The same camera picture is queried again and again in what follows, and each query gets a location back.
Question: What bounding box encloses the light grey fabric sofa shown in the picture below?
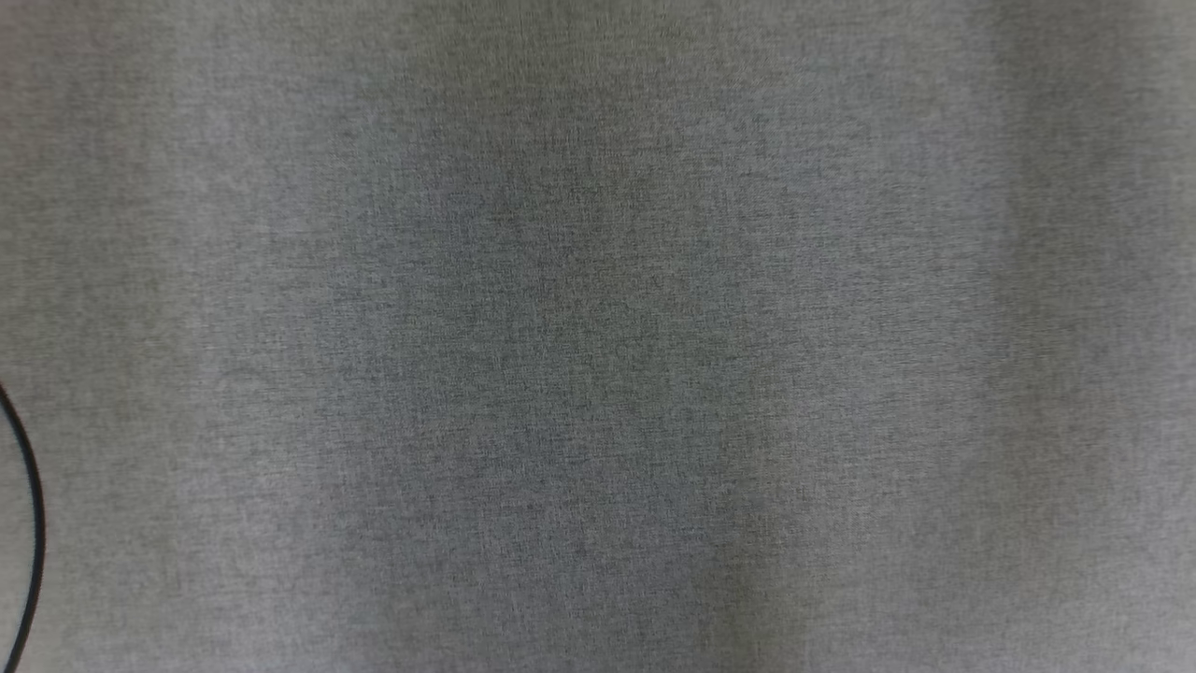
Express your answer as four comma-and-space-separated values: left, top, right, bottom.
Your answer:
0, 0, 1196, 673

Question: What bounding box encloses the thin black cable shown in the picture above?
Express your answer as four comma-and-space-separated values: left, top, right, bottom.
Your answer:
0, 383, 47, 673

